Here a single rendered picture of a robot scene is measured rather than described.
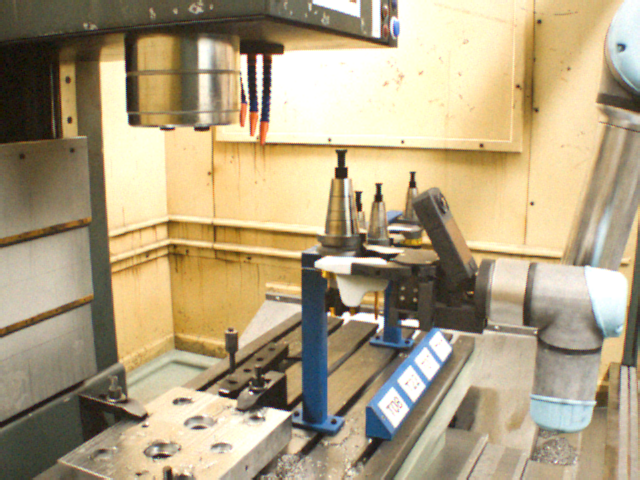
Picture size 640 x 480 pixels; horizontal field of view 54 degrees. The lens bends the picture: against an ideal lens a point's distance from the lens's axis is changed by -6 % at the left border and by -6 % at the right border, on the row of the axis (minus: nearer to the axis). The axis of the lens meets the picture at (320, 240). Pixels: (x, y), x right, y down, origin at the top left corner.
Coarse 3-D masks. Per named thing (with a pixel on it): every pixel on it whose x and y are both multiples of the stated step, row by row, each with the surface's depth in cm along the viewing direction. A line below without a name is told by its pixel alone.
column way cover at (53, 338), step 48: (0, 144) 112; (48, 144) 120; (0, 192) 111; (48, 192) 122; (0, 240) 112; (48, 240) 124; (0, 288) 114; (48, 288) 125; (0, 336) 114; (48, 336) 126; (0, 384) 116; (48, 384) 127
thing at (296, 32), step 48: (0, 0) 85; (48, 0) 81; (96, 0) 78; (144, 0) 75; (192, 0) 72; (240, 0) 70; (288, 0) 72; (384, 0) 101; (0, 48) 90; (48, 48) 94; (96, 48) 99; (288, 48) 109; (336, 48) 109; (384, 48) 108
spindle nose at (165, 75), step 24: (144, 48) 81; (168, 48) 81; (192, 48) 81; (216, 48) 83; (240, 48) 89; (144, 72) 82; (168, 72) 81; (192, 72) 82; (216, 72) 84; (144, 96) 83; (168, 96) 82; (192, 96) 82; (216, 96) 84; (240, 96) 90; (144, 120) 84; (168, 120) 83; (192, 120) 83; (216, 120) 85
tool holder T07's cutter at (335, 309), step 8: (328, 288) 83; (328, 296) 83; (336, 296) 82; (328, 304) 83; (336, 304) 82; (344, 304) 82; (328, 312) 84; (336, 312) 82; (344, 312) 83; (352, 312) 82
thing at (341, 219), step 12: (336, 180) 80; (348, 180) 80; (336, 192) 80; (348, 192) 80; (336, 204) 80; (348, 204) 80; (336, 216) 80; (348, 216) 80; (324, 228) 82; (336, 228) 80; (348, 228) 80
